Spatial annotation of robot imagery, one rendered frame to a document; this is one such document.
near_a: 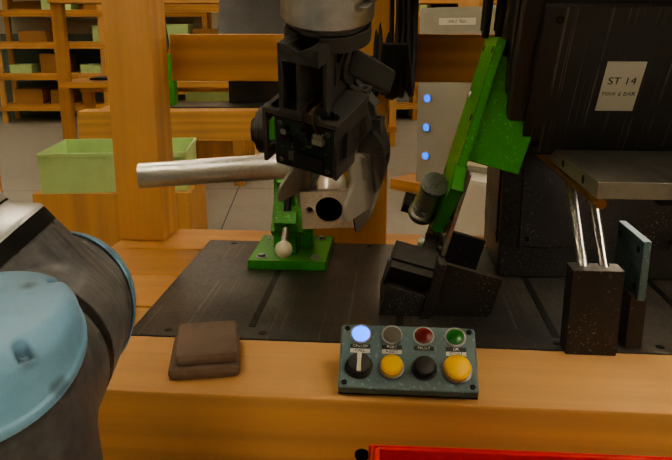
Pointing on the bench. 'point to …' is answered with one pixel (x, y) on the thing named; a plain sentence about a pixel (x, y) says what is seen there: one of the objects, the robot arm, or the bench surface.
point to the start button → (457, 368)
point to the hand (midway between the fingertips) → (336, 208)
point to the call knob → (359, 364)
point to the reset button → (391, 365)
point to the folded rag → (205, 351)
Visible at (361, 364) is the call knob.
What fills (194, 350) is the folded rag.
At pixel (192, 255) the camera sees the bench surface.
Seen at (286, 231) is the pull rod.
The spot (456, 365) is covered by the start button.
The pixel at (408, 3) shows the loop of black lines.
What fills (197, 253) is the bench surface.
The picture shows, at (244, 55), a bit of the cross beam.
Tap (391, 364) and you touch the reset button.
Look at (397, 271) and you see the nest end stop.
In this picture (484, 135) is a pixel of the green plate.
